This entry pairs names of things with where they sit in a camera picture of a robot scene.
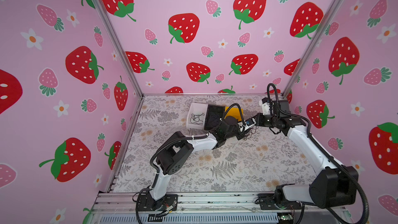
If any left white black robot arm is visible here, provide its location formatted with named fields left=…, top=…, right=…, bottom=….
left=133, top=103, right=259, bottom=224

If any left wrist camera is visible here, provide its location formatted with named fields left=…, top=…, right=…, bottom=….
left=243, top=118, right=257, bottom=129

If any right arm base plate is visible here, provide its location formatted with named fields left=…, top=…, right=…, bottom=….
left=255, top=193, right=302, bottom=210

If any black cable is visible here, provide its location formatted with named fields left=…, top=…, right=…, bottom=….
left=207, top=113, right=222, bottom=128

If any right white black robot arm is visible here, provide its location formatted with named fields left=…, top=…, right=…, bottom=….
left=255, top=83, right=370, bottom=224

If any yellow plastic bin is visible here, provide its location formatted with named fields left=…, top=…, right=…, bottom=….
left=225, top=106, right=243, bottom=122

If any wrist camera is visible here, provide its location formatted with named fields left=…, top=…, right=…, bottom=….
left=243, top=118, right=257, bottom=129
left=259, top=97, right=271, bottom=115

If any white plastic bin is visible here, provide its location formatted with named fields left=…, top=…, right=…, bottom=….
left=186, top=103, right=208, bottom=130

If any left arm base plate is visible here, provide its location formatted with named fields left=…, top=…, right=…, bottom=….
left=136, top=192, right=178, bottom=212

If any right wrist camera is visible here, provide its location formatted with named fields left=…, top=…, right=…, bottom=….
left=259, top=97, right=271, bottom=115

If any thin cable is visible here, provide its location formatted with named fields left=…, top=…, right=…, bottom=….
left=187, top=113, right=206, bottom=127

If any dark cable bundle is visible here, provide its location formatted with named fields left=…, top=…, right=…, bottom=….
left=242, top=125, right=259, bottom=141

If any black plastic bin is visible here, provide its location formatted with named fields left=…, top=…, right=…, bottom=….
left=204, top=105, right=226, bottom=131

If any aluminium rail frame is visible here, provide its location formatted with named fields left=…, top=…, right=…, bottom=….
left=85, top=192, right=338, bottom=224

